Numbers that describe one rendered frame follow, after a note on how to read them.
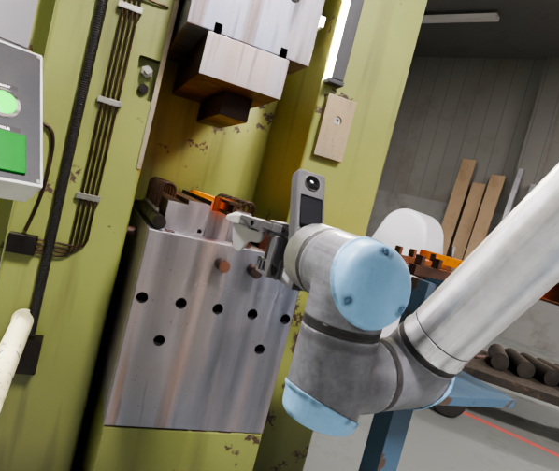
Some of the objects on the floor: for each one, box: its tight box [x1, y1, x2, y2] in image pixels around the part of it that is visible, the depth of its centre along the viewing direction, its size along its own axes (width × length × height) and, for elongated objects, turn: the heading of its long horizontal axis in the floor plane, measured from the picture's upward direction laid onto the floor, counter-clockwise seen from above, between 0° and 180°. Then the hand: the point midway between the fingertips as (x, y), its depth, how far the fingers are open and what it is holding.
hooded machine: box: [372, 208, 443, 337], centre depth 421 cm, size 62×53×123 cm
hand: (268, 221), depth 84 cm, fingers open, 14 cm apart
